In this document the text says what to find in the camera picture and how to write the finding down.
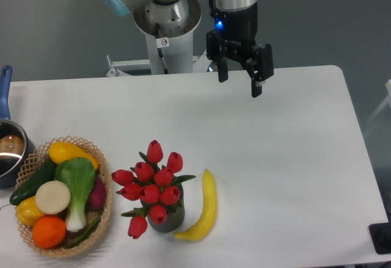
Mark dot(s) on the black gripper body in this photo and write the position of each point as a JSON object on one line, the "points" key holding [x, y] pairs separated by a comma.
{"points": [[233, 36]]}

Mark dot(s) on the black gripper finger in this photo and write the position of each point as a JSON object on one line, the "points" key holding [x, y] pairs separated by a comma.
{"points": [[220, 61], [259, 67]]}

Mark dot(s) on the red tulip bouquet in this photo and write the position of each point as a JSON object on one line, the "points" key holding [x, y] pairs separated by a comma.
{"points": [[149, 171]]}

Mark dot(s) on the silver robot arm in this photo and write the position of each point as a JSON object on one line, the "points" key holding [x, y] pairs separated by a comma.
{"points": [[122, 7]]}

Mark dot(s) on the grey ribbed vase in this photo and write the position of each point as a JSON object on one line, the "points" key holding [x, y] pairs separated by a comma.
{"points": [[163, 206]]}

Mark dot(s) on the yellow banana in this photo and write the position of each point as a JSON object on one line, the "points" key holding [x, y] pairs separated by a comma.
{"points": [[205, 223]]}

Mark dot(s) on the green bok choy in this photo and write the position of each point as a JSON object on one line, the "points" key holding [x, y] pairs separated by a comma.
{"points": [[78, 174]]}

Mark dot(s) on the yellow squash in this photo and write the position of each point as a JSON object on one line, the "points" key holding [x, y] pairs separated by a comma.
{"points": [[62, 151]]}

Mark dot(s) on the purple red onion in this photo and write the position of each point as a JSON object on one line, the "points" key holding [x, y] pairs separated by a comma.
{"points": [[97, 196]]}

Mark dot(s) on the black clamp at table edge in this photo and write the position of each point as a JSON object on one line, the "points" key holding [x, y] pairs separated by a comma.
{"points": [[380, 236]]}

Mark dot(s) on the woven wicker basket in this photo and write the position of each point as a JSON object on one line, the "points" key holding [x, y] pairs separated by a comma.
{"points": [[33, 162]]}

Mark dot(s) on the green cucumber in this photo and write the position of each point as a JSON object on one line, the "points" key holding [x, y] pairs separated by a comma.
{"points": [[29, 188]]}

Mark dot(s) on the green chili pepper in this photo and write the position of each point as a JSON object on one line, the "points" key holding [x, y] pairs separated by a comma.
{"points": [[84, 235]]}

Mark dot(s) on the white round radish slice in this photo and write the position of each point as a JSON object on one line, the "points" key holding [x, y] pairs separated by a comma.
{"points": [[52, 197]]}

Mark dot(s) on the orange fruit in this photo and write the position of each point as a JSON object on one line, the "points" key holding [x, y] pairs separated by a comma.
{"points": [[49, 231]]}

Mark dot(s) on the yellow bell pepper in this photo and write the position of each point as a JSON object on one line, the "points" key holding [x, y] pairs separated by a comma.
{"points": [[28, 213]]}

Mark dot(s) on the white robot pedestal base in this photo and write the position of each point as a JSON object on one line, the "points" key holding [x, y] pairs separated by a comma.
{"points": [[168, 31]]}

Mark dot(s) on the blue handled saucepan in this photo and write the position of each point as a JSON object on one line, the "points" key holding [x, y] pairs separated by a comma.
{"points": [[15, 144]]}

